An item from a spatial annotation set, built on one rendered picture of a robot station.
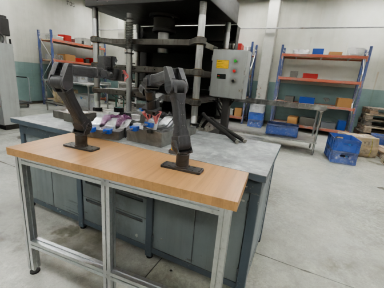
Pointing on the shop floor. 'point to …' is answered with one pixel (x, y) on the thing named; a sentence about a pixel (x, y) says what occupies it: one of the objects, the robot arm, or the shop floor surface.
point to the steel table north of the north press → (87, 94)
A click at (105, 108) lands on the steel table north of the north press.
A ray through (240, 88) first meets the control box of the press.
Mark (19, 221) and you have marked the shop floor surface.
